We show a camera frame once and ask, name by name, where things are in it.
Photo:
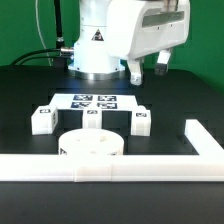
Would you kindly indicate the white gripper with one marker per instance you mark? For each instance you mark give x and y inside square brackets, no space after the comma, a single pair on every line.
[138,28]

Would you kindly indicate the white round stool seat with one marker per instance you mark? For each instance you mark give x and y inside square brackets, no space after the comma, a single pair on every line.
[90,142]

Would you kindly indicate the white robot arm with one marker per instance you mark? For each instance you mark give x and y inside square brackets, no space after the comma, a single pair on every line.
[91,60]

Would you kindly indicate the white marker sheet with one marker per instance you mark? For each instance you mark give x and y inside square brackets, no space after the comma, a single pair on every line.
[105,102]

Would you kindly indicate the white L-shaped fence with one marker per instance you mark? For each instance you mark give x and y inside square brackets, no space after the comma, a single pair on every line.
[206,165]

